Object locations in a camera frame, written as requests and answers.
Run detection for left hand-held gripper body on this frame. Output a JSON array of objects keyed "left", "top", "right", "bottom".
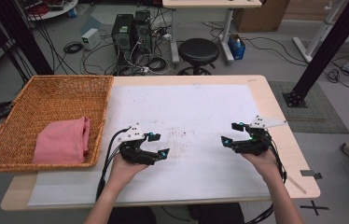
[{"left": 118, "top": 122, "right": 159, "bottom": 166}]

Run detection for round white table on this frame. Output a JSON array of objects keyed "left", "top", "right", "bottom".
[{"left": 17, "top": 0, "right": 79, "bottom": 21}]

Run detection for small black cable coil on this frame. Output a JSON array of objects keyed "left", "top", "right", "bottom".
[{"left": 63, "top": 41, "right": 84, "bottom": 55}]

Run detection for white table mat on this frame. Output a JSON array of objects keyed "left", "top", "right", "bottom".
[{"left": 27, "top": 83, "right": 272, "bottom": 207}]

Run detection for blue box with bottle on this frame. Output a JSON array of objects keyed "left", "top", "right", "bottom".
[{"left": 227, "top": 34, "right": 247, "bottom": 61}]

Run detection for white-legged wooden desk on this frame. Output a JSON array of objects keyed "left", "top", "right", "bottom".
[{"left": 161, "top": 0, "right": 263, "bottom": 63}]

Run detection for black metal frame post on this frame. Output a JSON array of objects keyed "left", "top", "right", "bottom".
[
  {"left": 0, "top": 0, "right": 55, "bottom": 76},
  {"left": 282, "top": 0, "right": 349, "bottom": 109}
]

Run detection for black computer tower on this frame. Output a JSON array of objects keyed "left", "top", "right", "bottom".
[
  {"left": 111, "top": 13, "right": 135, "bottom": 65},
  {"left": 133, "top": 9, "right": 154, "bottom": 56}
]

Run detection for grey tape strip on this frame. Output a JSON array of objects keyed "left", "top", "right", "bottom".
[{"left": 300, "top": 169, "right": 323, "bottom": 181}]

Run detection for cardboard box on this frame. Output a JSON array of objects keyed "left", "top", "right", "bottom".
[{"left": 231, "top": 0, "right": 290, "bottom": 34}]

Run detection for person's right hand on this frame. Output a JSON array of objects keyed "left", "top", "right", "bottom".
[{"left": 241, "top": 148, "right": 282, "bottom": 185}]

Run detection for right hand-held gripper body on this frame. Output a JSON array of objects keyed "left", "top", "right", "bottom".
[{"left": 232, "top": 115, "right": 287, "bottom": 157}]

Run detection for person's dark trousers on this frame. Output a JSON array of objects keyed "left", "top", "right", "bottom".
[{"left": 106, "top": 203, "right": 246, "bottom": 224}]

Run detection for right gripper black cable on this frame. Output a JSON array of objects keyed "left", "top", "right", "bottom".
[{"left": 245, "top": 132, "right": 288, "bottom": 224}]

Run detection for white metal stand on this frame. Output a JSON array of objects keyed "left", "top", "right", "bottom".
[{"left": 292, "top": 0, "right": 343, "bottom": 63}]

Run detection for pink tank top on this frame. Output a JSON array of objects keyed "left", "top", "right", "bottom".
[{"left": 32, "top": 116, "right": 91, "bottom": 165}]

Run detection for person's left hand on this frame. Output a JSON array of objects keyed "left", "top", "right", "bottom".
[{"left": 106, "top": 153, "right": 149, "bottom": 189}]

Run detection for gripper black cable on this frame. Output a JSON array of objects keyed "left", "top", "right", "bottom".
[
  {"left": 95, "top": 125, "right": 133, "bottom": 202},
  {"left": 245, "top": 132, "right": 288, "bottom": 224}
]

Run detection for white power supply box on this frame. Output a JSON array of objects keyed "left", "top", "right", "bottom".
[{"left": 80, "top": 27, "right": 102, "bottom": 51}]

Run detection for wicker basket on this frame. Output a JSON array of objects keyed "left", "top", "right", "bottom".
[{"left": 0, "top": 74, "right": 115, "bottom": 174}]

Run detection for black round stool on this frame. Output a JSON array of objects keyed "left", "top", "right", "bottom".
[{"left": 176, "top": 37, "right": 221, "bottom": 77}]

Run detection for grey floor mat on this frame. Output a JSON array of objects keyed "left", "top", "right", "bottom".
[{"left": 269, "top": 80, "right": 349, "bottom": 135}]

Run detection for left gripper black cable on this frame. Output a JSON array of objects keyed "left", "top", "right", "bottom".
[{"left": 95, "top": 125, "right": 133, "bottom": 202}]

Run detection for thin wooden stick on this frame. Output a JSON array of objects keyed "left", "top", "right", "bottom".
[{"left": 286, "top": 175, "right": 308, "bottom": 195}]

